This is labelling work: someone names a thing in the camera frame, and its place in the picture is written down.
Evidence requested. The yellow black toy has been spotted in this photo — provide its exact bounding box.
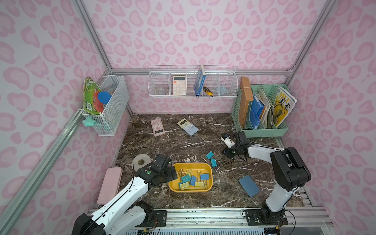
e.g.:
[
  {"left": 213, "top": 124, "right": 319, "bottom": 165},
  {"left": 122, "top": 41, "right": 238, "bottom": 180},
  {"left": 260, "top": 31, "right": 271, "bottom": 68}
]
[{"left": 203, "top": 87, "right": 213, "bottom": 97}]

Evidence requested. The white wire side basket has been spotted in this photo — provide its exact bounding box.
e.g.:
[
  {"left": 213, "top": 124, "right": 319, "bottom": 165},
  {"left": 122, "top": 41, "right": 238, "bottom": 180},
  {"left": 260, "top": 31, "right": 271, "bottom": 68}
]
[{"left": 83, "top": 75, "right": 130, "bottom": 137}]

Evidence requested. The pink pencil case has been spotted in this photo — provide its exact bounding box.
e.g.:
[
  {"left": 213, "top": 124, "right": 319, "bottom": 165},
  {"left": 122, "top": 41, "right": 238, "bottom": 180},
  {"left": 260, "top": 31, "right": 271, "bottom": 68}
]
[{"left": 97, "top": 167, "right": 122, "bottom": 206}]

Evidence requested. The green snack package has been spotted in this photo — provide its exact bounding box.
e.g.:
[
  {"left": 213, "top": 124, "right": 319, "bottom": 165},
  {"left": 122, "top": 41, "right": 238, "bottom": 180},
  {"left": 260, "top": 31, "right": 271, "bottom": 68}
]
[{"left": 83, "top": 77, "right": 104, "bottom": 115}]

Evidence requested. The metal base rail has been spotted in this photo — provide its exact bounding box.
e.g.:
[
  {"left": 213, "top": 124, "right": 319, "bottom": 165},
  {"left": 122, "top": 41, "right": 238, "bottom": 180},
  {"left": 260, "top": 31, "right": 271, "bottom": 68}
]
[{"left": 88, "top": 207, "right": 335, "bottom": 235}]

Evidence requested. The yellow-green binder clip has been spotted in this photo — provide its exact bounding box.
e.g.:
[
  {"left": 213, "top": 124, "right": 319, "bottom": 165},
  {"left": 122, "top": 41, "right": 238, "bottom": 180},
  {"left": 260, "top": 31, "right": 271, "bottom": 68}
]
[{"left": 194, "top": 171, "right": 205, "bottom": 189}]

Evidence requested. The brown clipboard in organizer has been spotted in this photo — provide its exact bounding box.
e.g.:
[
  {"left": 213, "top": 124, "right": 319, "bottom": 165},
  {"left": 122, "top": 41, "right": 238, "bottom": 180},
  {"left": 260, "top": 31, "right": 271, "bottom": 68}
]
[{"left": 239, "top": 76, "right": 254, "bottom": 129}]

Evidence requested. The blue round disc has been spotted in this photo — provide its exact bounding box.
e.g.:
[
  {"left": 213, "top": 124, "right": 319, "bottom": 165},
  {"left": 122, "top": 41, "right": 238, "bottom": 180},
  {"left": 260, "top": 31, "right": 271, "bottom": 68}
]
[{"left": 98, "top": 91, "right": 112, "bottom": 105}]

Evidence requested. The pink calculator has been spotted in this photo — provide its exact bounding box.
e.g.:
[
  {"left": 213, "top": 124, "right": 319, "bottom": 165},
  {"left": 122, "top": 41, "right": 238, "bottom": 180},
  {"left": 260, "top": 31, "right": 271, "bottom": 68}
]
[{"left": 150, "top": 118, "right": 165, "bottom": 137}]

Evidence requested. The blue folder in organizer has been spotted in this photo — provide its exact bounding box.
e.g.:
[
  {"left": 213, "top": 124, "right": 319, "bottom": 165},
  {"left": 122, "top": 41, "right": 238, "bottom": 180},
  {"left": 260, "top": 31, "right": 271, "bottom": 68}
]
[{"left": 249, "top": 96, "right": 264, "bottom": 130}]

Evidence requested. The mint star toy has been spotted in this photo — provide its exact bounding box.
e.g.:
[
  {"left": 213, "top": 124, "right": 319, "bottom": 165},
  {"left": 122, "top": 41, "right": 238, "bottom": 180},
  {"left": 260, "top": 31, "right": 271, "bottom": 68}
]
[{"left": 82, "top": 116, "right": 96, "bottom": 127}]

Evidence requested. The white tape roll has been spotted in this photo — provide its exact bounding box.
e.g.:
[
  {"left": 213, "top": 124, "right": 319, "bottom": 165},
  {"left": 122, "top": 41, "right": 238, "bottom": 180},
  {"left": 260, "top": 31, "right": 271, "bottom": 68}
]
[{"left": 133, "top": 154, "right": 151, "bottom": 171}]

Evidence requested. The white wire wall basket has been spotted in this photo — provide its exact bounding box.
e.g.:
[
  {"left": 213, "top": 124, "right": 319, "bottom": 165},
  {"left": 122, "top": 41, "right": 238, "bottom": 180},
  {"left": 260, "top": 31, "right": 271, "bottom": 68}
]
[{"left": 147, "top": 65, "right": 238, "bottom": 98}]

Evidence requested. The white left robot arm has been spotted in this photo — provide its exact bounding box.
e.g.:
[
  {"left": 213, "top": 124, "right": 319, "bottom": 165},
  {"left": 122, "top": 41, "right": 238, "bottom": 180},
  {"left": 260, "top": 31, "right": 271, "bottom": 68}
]
[{"left": 72, "top": 155, "right": 177, "bottom": 235}]

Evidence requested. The yellow magazine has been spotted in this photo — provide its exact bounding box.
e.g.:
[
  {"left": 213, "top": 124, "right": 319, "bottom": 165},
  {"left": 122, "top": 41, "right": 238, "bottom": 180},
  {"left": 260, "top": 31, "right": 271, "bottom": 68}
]
[{"left": 273, "top": 86, "right": 297, "bottom": 128}]

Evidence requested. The blue book in basket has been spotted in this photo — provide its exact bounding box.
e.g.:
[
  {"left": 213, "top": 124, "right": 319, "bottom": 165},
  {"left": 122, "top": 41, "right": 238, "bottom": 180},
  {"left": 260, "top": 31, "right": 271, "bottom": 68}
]
[{"left": 194, "top": 65, "right": 206, "bottom": 97}]

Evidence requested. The yellow blue calculator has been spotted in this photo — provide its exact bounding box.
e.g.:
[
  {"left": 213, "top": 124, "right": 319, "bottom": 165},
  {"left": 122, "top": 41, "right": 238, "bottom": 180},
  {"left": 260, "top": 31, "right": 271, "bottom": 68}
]
[{"left": 177, "top": 118, "right": 199, "bottom": 136}]

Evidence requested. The green plastic file organizer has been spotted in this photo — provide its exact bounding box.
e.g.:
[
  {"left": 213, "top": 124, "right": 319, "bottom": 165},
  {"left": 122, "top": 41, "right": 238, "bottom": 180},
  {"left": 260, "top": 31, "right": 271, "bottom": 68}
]
[{"left": 232, "top": 84, "right": 289, "bottom": 138}]

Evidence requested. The yellow plastic storage box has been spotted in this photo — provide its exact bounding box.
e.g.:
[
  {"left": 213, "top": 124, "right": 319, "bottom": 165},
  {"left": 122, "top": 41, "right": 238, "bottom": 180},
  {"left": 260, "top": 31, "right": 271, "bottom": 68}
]
[{"left": 168, "top": 163, "right": 213, "bottom": 193}]

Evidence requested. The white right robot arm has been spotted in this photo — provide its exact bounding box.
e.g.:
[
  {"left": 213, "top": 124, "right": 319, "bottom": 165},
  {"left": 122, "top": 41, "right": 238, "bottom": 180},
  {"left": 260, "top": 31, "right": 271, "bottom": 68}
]
[{"left": 221, "top": 132, "right": 311, "bottom": 226}]

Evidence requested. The white orange calculator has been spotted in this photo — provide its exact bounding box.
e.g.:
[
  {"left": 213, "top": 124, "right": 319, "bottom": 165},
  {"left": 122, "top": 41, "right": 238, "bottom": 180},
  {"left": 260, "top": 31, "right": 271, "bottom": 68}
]
[{"left": 172, "top": 75, "right": 187, "bottom": 96}]

